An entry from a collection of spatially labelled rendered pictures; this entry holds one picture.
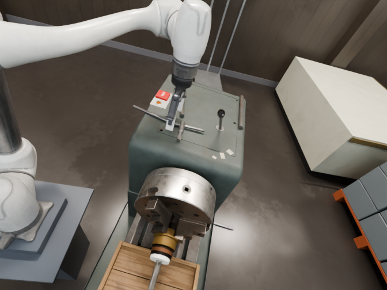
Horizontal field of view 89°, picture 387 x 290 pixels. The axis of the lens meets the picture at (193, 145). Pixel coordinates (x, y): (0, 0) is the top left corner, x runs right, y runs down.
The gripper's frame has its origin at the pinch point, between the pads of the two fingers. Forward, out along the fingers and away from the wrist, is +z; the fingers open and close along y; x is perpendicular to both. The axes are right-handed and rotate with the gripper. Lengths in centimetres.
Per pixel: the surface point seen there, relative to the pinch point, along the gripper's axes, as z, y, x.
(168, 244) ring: 18.0, 42.8, 13.3
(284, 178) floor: 130, -106, 141
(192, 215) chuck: 15.2, 31.7, 18.6
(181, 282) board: 42, 48, 24
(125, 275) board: 42, 51, 2
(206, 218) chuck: 14.4, 31.7, 23.9
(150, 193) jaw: 11.0, 30.5, 1.8
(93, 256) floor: 130, 35, -35
